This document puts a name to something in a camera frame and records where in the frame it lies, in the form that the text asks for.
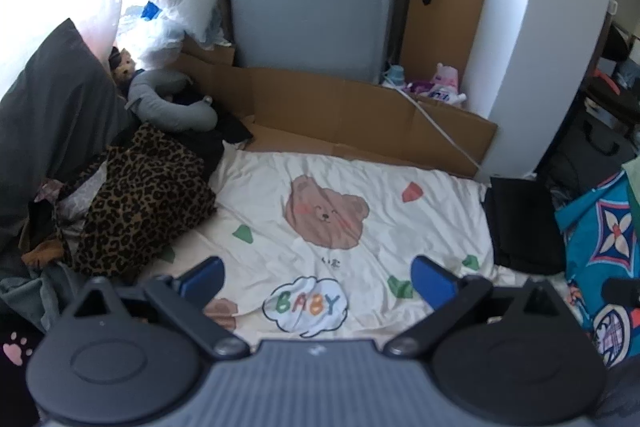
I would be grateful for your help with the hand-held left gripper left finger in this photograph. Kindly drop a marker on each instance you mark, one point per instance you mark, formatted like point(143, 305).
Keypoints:
point(205, 279)

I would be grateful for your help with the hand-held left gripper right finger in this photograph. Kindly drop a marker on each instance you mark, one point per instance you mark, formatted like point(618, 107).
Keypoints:
point(430, 282)

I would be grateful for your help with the leopard print garment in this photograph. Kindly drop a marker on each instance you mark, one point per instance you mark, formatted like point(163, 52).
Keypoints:
point(145, 202)

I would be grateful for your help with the bear print bed sheet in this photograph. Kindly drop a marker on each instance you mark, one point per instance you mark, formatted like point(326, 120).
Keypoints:
point(260, 202)

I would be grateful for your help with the black folded garment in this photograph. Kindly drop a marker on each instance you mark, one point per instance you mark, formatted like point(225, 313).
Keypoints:
point(525, 227)

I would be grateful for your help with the black clothing pile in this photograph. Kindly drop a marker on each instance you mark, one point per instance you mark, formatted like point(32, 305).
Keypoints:
point(210, 147)

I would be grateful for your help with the light floral garment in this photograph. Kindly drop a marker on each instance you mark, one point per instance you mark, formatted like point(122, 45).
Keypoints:
point(75, 204)

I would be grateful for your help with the teal printed blanket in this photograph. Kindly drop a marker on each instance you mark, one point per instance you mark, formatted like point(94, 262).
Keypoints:
point(590, 247)

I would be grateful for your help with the grey green cloth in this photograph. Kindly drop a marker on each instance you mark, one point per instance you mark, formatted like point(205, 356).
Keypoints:
point(40, 292)

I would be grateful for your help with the purple packet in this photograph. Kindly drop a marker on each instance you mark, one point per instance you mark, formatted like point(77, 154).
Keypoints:
point(422, 87)

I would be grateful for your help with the grey laptop bag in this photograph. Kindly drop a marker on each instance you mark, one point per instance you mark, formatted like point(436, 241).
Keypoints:
point(580, 157)

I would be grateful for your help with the black paw print cloth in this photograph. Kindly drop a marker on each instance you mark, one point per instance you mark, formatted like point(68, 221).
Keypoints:
point(17, 349)

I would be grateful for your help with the flat cardboard sheet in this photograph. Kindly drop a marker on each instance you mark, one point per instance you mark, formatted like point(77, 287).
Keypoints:
point(325, 107)

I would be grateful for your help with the dark grey pillow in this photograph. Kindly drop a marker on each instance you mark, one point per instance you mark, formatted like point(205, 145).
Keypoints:
point(50, 117)

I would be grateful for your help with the small plush toy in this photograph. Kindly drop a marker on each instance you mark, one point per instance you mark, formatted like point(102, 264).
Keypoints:
point(122, 68)

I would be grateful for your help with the white plastic bag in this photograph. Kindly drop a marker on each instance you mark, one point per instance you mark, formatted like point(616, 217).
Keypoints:
point(150, 37)

